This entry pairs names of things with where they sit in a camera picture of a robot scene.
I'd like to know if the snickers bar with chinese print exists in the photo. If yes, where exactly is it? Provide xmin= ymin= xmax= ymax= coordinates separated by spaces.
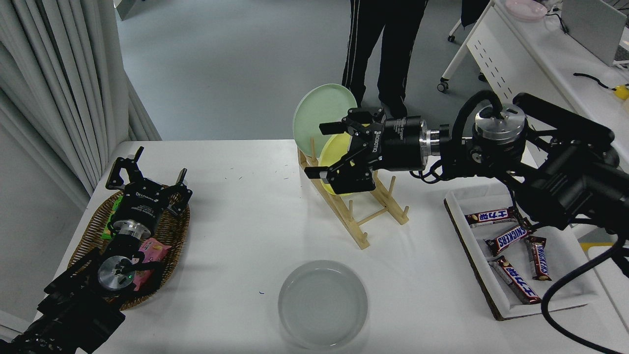
xmin=490 ymin=256 xmax=544 ymax=305
xmin=464 ymin=206 xmax=522 ymax=227

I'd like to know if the white desk with slotted panel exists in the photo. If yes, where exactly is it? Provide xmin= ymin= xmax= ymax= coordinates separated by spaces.
xmin=437 ymin=0 xmax=629 ymax=165

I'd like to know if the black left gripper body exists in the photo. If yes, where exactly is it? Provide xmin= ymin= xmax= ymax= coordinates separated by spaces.
xmin=114 ymin=179 xmax=171 ymax=231

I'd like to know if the wooden plate rack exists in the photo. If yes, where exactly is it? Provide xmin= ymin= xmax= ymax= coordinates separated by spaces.
xmin=298 ymin=138 xmax=410 ymax=250

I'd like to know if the small white table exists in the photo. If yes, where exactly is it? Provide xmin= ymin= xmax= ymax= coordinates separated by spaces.
xmin=587 ymin=244 xmax=629 ymax=335

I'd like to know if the light grey plate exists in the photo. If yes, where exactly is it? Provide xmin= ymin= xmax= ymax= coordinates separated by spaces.
xmin=278 ymin=260 xmax=369 ymax=350

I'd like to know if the pale green plate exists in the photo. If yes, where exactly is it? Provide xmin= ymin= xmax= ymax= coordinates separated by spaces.
xmin=292 ymin=84 xmax=358 ymax=158

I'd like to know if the white foam tray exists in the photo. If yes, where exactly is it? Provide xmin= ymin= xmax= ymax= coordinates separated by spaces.
xmin=444 ymin=184 xmax=600 ymax=322

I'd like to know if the pink snack packet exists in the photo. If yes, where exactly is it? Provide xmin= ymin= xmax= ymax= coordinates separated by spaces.
xmin=132 ymin=238 xmax=172 ymax=292

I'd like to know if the grey laptop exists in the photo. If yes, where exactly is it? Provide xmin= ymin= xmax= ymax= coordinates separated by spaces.
xmin=560 ymin=0 xmax=629 ymax=67

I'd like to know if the yellow plate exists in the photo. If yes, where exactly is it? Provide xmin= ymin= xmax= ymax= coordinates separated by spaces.
xmin=318 ymin=133 xmax=367 ymax=197

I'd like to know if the green snack packet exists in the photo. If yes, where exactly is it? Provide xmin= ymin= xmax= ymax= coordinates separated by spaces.
xmin=101 ymin=196 xmax=123 ymax=240

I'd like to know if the grey curtain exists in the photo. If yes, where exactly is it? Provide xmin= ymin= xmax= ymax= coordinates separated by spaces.
xmin=0 ymin=0 xmax=163 ymax=209

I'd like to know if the thin black cable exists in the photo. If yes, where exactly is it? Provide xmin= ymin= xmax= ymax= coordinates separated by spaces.
xmin=543 ymin=10 xmax=570 ymax=35

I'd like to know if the brown wicker basket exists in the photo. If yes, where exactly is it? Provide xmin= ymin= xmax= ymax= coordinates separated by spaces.
xmin=68 ymin=189 xmax=191 ymax=311

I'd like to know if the snickers bar with latin print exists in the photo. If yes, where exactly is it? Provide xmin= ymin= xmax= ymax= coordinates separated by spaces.
xmin=484 ymin=220 xmax=536 ymax=256
xmin=525 ymin=236 xmax=552 ymax=281

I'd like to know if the person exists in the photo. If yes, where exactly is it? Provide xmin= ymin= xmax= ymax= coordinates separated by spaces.
xmin=342 ymin=0 xmax=429 ymax=118

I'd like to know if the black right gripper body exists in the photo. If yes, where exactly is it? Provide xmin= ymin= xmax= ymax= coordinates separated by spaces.
xmin=377 ymin=116 xmax=427 ymax=173

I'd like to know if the pink plate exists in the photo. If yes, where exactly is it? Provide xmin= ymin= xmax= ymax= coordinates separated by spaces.
xmin=505 ymin=0 xmax=548 ymax=21

